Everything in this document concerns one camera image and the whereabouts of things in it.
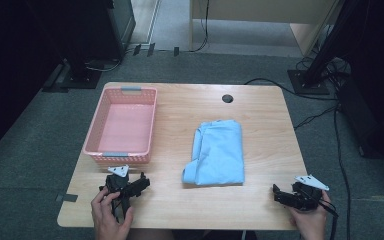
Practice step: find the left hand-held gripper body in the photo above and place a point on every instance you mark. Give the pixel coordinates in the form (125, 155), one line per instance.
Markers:
(118, 185)

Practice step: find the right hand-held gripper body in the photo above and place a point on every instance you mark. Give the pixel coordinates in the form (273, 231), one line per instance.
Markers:
(308, 196)

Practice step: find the pink plastic basket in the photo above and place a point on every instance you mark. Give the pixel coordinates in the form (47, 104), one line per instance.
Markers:
(123, 128)

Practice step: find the light blue cloth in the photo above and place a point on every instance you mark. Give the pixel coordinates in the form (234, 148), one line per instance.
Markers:
(220, 153)

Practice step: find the person's right hand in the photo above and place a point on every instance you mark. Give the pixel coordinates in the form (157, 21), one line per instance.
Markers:
(311, 223)

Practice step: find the person's left hand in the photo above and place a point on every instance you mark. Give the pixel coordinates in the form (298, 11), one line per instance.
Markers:
(106, 223)

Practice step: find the grey floor tape strip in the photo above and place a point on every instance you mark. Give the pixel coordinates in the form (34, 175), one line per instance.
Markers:
(67, 197)

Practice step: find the black equipment box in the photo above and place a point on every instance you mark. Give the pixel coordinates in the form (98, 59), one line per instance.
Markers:
(373, 123)

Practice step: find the black metal stand base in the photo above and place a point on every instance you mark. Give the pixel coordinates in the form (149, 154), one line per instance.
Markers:
(80, 80)
(308, 87)

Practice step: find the black floor tape strip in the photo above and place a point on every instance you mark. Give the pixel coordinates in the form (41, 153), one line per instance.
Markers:
(136, 49)
(151, 49)
(176, 51)

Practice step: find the black cabinet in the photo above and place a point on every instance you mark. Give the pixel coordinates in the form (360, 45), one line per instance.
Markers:
(121, 26)

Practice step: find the black slanted stand pole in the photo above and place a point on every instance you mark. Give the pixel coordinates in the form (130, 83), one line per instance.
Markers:
(330, 40)

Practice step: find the light wooden desk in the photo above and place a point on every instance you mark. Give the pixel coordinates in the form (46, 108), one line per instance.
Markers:
(266, 10)

